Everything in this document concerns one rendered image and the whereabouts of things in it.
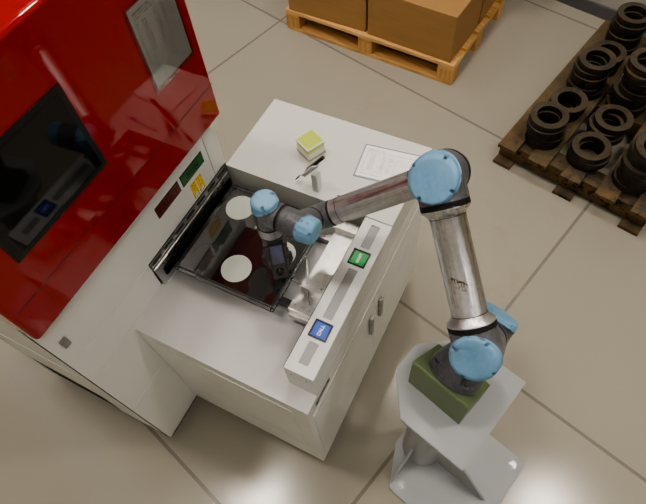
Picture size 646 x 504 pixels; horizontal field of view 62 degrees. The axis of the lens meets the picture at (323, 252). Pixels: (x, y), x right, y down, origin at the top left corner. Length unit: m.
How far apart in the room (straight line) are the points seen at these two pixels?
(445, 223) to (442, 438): 0.65
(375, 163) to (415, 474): 1.28
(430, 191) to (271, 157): 0.83
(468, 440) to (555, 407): 1.03
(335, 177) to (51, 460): 1.76
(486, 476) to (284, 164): 1.48
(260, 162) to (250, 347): 0.64
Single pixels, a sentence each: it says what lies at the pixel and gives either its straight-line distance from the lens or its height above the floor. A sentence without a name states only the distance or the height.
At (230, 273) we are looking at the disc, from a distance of 1.73.
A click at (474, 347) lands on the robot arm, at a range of 1.27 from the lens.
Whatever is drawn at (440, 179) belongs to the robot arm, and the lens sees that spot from 1.19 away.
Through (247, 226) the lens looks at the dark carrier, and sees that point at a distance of 1.81.
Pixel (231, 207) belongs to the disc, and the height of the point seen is 0.90.
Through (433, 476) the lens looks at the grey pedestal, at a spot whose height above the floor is 0.02.
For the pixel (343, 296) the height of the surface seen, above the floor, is 0.96.
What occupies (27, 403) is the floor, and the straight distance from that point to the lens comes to 2.89.
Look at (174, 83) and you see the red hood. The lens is 1.49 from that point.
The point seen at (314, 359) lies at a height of 0.96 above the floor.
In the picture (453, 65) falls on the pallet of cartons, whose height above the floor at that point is 0.15.
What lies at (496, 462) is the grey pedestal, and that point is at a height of 0.01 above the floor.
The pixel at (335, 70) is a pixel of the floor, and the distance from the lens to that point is 3.68.
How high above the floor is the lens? 2.37
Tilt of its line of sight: 59 degrees down
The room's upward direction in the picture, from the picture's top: 7 degrees counter-clockwise
